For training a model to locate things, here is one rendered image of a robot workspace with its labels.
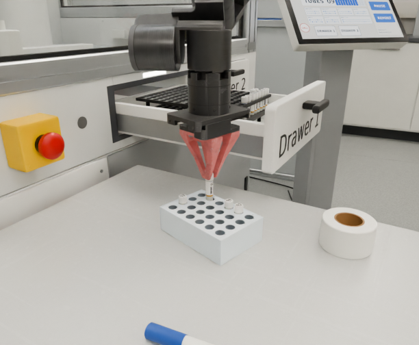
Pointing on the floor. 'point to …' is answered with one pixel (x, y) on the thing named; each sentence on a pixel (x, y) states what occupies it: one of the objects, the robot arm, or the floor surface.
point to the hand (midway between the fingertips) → (209, 172)
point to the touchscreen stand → (318, 151)
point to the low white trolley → (198, 276)
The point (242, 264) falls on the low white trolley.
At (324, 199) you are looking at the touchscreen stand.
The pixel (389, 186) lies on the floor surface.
